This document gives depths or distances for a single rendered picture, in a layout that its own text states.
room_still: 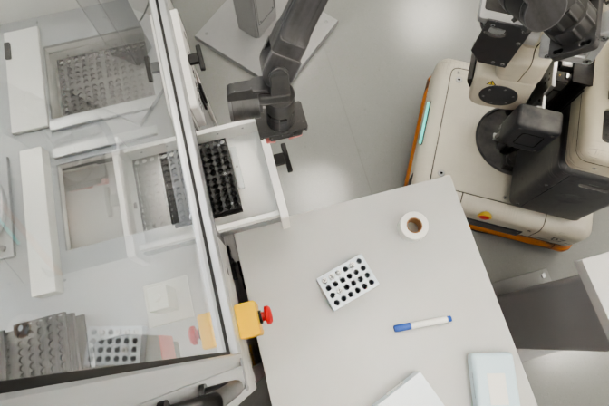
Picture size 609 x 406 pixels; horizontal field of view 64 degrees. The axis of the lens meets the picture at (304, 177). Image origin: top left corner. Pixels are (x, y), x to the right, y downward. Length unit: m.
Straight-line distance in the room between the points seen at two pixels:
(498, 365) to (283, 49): 0.83
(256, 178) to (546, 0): 0.71
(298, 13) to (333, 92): 1.41
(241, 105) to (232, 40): 1.45
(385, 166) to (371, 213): 0.88
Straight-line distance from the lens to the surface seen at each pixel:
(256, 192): 1.18
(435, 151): 1.88
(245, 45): 2.33
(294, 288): 1.21
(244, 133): 1.24
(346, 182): 2.07
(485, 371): 1.23
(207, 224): 1.02
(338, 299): 1.17
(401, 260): 1.24
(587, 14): 1.04
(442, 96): 1.98
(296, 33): 0.85
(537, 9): 0.96
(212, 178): 1.14
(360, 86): 2.26
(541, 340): 1.85
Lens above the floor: 1.96
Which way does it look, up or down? 71 degrees down
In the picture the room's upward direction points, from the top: straight up
